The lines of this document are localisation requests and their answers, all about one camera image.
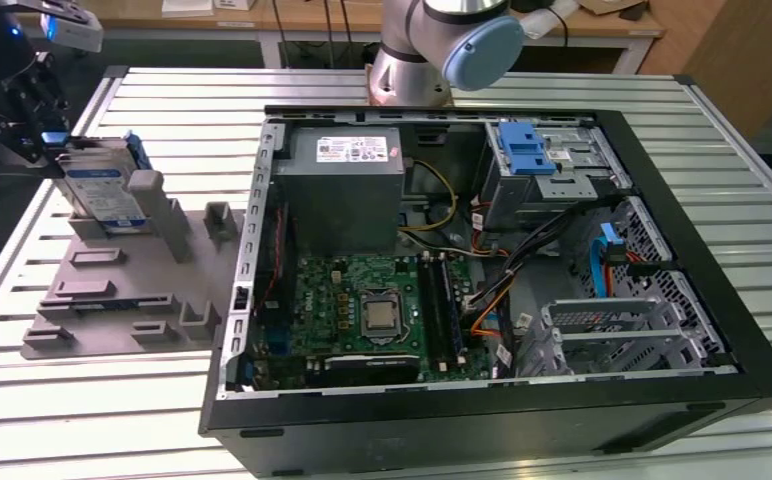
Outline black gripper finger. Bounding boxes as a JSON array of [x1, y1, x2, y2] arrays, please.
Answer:
[[4, 49, 72, 135], [0, 113, 69, 179]]

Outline hard disk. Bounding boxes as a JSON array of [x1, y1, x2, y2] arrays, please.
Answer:
[[38, 130, 154, 236]]

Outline metal disk bay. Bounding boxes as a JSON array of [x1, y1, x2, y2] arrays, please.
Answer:
[[516, 297, 722, 379]]

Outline wooden desk white legs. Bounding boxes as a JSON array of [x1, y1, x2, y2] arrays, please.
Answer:
[[92, 0, 668, 71]]

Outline white paper box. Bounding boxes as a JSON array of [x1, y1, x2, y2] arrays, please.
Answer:
[[162, 0, 215, 19]]

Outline grey parts rack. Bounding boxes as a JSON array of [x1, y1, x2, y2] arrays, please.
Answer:
[[20, 169, 248, 359]]

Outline RAM stick with blue label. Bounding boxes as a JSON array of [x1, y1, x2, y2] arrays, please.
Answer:
[[69, 298, 145, 312]]

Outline grey power supply unit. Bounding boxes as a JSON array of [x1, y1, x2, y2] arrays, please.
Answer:
[[272, 124, 408, 256]]

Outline green motherboard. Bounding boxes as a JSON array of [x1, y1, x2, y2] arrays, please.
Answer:
[[252, 252, 501, 389]]

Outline CPU socket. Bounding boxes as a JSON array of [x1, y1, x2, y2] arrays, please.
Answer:
[[353, 287, 416, 350]]

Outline silver CPU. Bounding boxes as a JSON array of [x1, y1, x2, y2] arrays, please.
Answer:
[[363, 302, 401, 331]]

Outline black graphics card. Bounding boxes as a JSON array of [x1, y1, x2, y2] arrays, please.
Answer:
[[305, 352, 421, 386]]

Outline black RAM slot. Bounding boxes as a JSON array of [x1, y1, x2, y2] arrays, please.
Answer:
[[419, 254, 443, 371]]

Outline blue plastic drive latch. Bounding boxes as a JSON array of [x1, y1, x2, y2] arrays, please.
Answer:
[[499, 122, 559, 176]]

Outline metal optical drive cage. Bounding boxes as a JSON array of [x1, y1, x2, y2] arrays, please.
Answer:
[[479, 119, 635, 231]]

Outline black PC case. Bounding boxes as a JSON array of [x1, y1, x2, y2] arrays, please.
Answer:
[[197, 103, 772, 477]]

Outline brown cardboard piece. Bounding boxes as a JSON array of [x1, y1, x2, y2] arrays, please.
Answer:
[[579, 0, 648, 21]]

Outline wooden cabinet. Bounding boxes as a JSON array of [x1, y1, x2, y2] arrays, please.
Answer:
[[643, 0, 772, 141]]

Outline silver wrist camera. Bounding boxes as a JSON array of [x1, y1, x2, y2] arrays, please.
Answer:
[[38, 9, 105, 52]]

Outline yellow wire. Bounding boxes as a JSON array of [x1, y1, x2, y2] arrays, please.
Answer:
[[399, 159, 459, 234]]

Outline red orange wire bundle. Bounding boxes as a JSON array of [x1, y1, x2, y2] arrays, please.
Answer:
[[469, 199, 515, 259]]

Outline white connector coloured wires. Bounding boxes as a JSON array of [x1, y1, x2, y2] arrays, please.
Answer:
[[463, 279, 515, 311]]

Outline black cable bundle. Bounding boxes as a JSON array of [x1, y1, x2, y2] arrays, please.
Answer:
[[469, 199, 628, 301]]

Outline blue data wire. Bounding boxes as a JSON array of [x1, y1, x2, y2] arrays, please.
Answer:
[[589, 222, 628, 301]]

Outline orange power wire connector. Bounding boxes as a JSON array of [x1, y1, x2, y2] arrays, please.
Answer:
[[616, 252, 675, 277]]

